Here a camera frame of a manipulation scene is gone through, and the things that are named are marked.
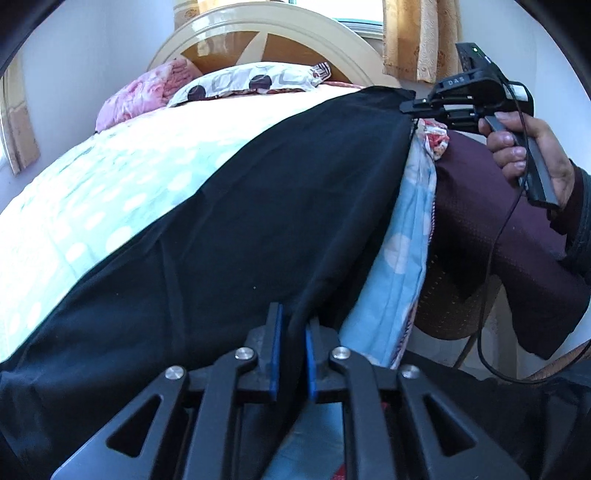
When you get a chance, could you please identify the person's maroon clothing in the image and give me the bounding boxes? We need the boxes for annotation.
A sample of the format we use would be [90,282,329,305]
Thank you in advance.
[433,130,591,361]

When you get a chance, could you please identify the beige patterned curtain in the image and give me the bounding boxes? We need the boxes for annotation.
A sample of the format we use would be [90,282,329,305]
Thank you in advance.
[382,0,464,85]
[173,0,215,17]
[4,55,42,175]

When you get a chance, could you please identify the window behind headboard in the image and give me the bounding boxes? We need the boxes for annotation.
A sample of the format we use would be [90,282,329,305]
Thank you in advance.
[323,0,385,41]

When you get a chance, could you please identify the person's right forearm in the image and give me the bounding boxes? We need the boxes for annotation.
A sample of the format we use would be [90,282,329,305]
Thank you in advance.
[549,159,591,278]

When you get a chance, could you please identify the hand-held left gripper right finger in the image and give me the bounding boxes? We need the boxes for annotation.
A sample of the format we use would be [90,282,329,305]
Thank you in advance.
[304,318,529,480]

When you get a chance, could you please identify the pink floral pillow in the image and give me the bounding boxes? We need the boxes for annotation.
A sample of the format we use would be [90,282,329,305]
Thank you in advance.
[95,60,204,132]

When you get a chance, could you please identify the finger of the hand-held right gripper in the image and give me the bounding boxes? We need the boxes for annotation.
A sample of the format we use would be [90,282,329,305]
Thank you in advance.
[436,110,483,134]
[399,95,474,114]

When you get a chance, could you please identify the person's right hand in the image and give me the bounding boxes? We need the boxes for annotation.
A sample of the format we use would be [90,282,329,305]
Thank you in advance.
[479,112,576,209]

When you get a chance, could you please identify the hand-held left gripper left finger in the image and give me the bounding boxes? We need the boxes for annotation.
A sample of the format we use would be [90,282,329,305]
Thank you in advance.
[50,302,284,480]

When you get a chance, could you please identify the grey circle print pillow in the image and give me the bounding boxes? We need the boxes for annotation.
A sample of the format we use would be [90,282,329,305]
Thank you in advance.
[167,62,332,108]

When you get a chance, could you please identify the black cable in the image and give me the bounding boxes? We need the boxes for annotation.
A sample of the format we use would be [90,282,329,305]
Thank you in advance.
[455,80,591,384]

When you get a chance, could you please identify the black pants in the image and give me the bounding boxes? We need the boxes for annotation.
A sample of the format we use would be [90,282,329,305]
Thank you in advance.
[0,85,416,480]

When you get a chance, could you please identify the blue polka dot bed sheet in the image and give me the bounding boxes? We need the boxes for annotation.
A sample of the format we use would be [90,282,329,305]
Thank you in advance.
[0,85,439,480]

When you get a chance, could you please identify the sliding glass window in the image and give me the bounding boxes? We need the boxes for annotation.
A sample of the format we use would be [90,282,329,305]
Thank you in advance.
[0,65,12,171]

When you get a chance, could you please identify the red floral mattress pad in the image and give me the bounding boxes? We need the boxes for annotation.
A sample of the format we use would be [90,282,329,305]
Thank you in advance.
[418,117,452,161]

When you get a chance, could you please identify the cream wooden headboard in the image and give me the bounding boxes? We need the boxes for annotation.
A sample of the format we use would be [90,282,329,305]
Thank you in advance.
[147,2,386,88]

